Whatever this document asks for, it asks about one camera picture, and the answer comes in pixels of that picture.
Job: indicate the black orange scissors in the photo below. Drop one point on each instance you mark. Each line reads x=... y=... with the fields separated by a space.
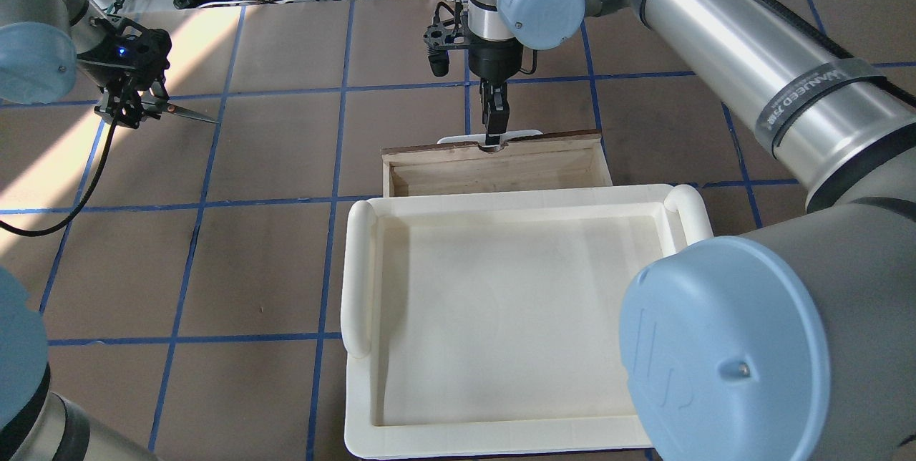
x=187 y=112

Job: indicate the white drawer handle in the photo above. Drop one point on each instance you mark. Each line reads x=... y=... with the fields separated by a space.
x=479 y=138

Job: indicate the brown wooden drawer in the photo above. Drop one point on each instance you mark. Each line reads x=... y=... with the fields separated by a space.
x=564 y=160

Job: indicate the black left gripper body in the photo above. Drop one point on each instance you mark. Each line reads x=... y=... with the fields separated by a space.
x=123 y=106

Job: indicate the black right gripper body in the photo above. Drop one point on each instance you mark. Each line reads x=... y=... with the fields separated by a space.
x=495 y=59

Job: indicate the white plastic tray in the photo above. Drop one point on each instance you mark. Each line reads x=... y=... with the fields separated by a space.
x=488 y=323

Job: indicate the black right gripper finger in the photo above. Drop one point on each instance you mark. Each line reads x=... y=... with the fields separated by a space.
x=501 y=113
x=486 y=90

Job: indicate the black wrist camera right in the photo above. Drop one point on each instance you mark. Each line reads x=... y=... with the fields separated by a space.
x=447 y=32

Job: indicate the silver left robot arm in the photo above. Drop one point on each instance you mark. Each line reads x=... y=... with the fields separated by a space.
x=45 y=43

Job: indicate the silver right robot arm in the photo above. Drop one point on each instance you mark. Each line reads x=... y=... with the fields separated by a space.
x=794 y=115

